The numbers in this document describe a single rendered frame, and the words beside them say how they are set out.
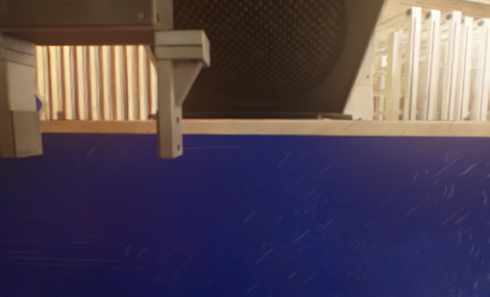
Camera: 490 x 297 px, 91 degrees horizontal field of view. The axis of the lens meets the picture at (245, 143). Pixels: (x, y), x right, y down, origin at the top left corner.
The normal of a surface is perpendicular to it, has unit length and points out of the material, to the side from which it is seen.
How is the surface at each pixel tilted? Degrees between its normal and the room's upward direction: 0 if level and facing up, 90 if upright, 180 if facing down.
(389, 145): 90
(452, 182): 90
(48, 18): 90
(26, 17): 90
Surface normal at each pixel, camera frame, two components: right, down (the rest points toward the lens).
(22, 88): 1.00, 0.00
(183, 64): -0.02, 0.10
